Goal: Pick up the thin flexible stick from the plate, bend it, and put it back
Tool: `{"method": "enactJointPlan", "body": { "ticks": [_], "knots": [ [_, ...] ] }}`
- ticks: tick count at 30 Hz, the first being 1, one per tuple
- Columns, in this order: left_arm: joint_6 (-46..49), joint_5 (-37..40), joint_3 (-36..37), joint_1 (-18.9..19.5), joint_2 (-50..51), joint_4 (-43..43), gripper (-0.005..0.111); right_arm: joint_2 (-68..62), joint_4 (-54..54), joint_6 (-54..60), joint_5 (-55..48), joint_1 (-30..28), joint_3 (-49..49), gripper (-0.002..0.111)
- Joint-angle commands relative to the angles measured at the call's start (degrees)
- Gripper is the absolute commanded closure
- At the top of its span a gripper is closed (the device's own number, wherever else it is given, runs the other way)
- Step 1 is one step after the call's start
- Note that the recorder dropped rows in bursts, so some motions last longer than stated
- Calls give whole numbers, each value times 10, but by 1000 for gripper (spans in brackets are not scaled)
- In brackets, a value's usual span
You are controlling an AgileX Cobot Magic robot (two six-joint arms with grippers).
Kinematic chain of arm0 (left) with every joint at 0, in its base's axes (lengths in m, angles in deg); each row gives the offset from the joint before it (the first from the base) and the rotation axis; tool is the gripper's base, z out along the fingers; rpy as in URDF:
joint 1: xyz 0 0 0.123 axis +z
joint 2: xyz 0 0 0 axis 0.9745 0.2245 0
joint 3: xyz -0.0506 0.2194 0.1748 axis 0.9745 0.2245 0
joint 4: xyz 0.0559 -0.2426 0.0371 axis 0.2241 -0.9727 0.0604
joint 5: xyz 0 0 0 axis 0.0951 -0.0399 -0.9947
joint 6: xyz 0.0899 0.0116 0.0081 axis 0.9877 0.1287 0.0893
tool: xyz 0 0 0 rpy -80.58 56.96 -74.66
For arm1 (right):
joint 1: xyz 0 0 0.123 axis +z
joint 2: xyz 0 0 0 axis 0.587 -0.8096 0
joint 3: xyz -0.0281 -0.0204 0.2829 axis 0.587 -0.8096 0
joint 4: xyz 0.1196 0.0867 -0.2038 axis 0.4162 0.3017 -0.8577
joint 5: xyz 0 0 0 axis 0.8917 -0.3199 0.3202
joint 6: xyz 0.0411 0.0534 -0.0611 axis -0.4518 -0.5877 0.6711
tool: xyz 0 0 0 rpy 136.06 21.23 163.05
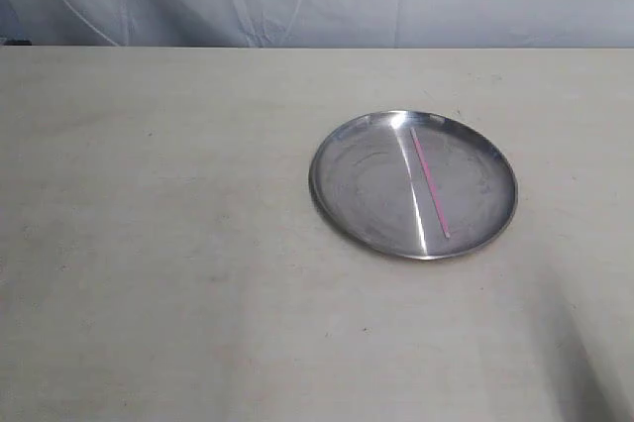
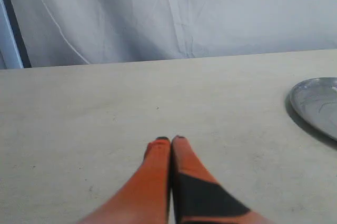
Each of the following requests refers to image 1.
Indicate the purple translucent plastic tube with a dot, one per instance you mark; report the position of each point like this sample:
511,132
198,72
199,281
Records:
430,183

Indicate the round stainless steel plate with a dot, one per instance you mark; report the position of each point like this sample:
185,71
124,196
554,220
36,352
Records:
367,182

